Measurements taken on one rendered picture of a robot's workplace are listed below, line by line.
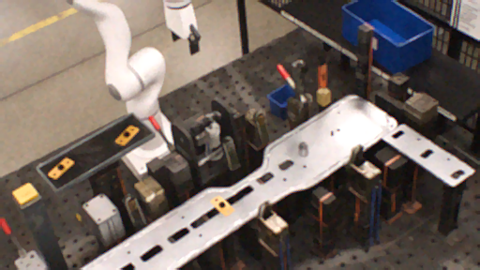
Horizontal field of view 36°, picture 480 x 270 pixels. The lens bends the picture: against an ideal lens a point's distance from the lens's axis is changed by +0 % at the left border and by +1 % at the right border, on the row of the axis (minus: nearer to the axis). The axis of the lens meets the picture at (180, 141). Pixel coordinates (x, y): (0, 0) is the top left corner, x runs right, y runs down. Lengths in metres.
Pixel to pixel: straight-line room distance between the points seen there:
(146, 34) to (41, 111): 0.88
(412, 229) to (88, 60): 2.61
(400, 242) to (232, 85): 1.04
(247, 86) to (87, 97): 1.46
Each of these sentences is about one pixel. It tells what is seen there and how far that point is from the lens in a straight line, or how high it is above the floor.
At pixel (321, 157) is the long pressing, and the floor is 1.00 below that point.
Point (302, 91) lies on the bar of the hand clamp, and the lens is 2.52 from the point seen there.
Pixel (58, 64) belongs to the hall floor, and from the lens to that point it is 4.69.
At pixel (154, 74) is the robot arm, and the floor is 1.15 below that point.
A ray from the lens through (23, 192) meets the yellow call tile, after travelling 2.30.
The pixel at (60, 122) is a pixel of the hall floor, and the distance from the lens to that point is 4.27.
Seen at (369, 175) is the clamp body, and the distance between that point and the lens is 2.33.
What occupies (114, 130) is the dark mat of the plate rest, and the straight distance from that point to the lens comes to 2.40.
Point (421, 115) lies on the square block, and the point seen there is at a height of 1.04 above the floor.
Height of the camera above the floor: 2.78
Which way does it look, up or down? 45 degrees down
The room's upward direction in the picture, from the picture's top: 11 degrees counter-clockwise
